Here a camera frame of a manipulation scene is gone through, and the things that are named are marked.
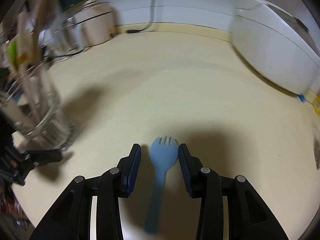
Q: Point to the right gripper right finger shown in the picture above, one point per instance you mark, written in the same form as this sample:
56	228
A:
249	217

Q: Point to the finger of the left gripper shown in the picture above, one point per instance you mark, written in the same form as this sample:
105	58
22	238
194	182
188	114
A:
42	157

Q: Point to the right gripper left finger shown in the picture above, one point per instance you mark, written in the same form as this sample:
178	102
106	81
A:
70	215

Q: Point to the clear glass tumbler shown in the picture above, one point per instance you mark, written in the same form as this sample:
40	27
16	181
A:
53	131

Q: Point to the blue plastic spork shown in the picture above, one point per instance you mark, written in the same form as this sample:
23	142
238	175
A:
163	155

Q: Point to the speckled white banded chopsticks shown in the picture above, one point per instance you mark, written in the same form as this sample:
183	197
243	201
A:
24	57

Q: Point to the wooden handled fork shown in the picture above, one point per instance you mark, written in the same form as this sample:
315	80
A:
39	22

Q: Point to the glass jar with metal lid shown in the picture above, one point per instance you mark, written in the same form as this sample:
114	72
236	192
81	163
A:
70	36

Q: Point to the yellow box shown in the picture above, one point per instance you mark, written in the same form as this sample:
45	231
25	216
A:
316	105

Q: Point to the beige electric cooker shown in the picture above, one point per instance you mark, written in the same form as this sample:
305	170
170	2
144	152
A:
95	22

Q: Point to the white rice cooker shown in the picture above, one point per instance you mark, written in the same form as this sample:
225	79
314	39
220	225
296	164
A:
276	44

